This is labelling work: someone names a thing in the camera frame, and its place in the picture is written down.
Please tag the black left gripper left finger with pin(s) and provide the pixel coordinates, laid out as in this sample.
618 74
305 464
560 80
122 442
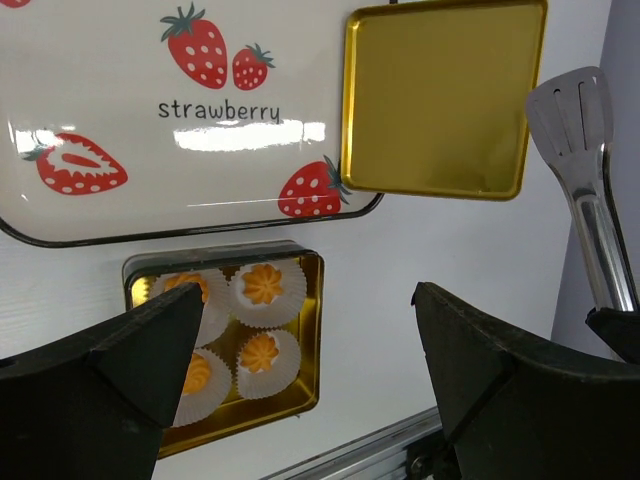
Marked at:
95 404

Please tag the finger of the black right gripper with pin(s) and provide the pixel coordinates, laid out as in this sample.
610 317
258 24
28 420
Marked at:
619 330

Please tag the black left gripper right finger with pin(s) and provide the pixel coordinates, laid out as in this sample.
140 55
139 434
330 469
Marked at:
514 405

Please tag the black gold cookie tin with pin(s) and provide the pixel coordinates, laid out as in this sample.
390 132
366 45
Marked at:
237 414

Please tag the orange swirl cookie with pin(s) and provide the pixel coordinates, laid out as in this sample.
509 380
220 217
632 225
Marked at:
262 284

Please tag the steel tongs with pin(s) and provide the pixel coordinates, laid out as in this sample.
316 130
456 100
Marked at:
571 122

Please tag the gold tin lid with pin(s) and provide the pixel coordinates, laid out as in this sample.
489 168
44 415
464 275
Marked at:
434 96

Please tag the white paper cup front left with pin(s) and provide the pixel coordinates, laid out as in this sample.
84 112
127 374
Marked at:
197 407

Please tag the white paper cup back left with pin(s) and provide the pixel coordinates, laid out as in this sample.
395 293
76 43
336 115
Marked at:
215 295

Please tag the white paper cup back right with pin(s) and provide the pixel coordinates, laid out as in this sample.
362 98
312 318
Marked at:
283 309

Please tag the strawberry print tray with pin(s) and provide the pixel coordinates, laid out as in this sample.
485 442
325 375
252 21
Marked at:
130 120

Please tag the aluminium front frame rail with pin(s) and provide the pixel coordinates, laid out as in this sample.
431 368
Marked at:
403 450

